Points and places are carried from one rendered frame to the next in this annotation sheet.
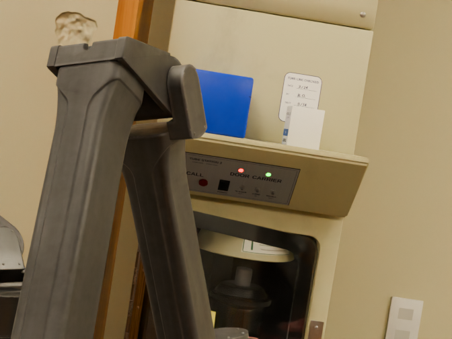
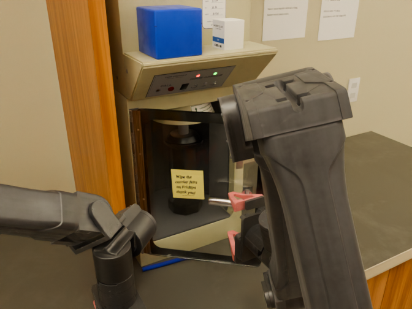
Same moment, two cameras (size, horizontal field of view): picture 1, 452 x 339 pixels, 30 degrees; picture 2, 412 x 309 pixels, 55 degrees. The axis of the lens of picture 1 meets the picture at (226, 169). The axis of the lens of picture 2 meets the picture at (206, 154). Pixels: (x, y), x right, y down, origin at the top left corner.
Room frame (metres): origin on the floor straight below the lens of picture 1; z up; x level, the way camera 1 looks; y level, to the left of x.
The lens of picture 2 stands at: (0.50, 0.31, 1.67)
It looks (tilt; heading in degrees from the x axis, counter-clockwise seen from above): 25 degrees down; 335
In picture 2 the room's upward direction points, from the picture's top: straight up
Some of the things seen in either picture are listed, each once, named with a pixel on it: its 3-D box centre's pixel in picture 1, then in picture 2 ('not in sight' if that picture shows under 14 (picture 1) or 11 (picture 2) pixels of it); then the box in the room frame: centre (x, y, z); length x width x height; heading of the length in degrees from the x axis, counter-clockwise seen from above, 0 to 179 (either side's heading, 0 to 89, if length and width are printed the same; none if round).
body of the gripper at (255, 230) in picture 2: not in sight; (262, 241); (1.02, -0.05, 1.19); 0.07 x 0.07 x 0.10; 3
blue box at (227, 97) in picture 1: (214, 103); (168, 30); (1.28, 0.03, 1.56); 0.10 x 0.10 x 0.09; 4
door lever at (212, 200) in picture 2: not in sight; (230, 198); (1.17, -0.06, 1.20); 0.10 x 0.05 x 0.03; 55
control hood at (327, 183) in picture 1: (254, 173); (202, 73); (1.29, -0.04, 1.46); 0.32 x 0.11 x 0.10; 94
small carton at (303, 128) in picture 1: (303, 127); (227, 34); (1.29, -0.11, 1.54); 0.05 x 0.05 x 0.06; 5
